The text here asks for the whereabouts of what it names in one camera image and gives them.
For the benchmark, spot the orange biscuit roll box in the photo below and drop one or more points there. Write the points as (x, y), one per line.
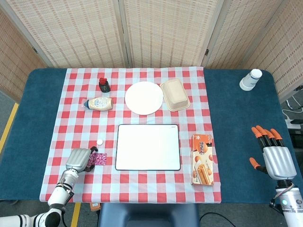
(202, 160)

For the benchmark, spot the white paper cup stack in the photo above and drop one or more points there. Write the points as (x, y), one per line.
(249, 80)

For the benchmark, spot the right silver orange-tipped robot hand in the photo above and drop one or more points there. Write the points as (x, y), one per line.
(279, 165)

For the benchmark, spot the dark blue robot torso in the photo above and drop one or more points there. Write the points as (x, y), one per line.
(146, 215)

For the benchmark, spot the pink patterned packet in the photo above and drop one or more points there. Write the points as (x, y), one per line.
(100, 159)

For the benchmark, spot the small orange box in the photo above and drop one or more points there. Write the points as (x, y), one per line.
(95, 206)

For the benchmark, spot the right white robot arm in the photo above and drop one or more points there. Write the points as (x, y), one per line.
(291, 208)

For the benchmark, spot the beige food container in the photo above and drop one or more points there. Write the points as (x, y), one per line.
(175, 94)

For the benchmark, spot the white power strip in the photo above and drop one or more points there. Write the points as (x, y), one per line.
(292, 123)

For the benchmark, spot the black screen hinge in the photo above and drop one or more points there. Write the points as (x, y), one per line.
(207, 52)
(35, 50)

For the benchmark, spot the red white checked tablecloth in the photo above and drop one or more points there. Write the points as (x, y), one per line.
(132, 184)

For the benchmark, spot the cream mayonnaise squeeze bottle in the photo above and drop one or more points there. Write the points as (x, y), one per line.
(99, 103)

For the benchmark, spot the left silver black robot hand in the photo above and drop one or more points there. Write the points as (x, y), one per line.
(77, 158)

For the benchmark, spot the red-capped soy sauce bottle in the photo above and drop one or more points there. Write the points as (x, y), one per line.
(104, 87)

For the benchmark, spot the blue table cover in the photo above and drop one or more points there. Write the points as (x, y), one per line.
(236, 142)

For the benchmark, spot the white paper plate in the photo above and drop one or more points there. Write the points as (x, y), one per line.
(144, 98)

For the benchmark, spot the woven folding screen panel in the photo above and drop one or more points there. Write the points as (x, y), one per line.
(71, 30)
(236, 35)
(165, 30)
(288, 47)
(11, 59)

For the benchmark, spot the white rectangular board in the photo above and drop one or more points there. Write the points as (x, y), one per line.
(148, 147)

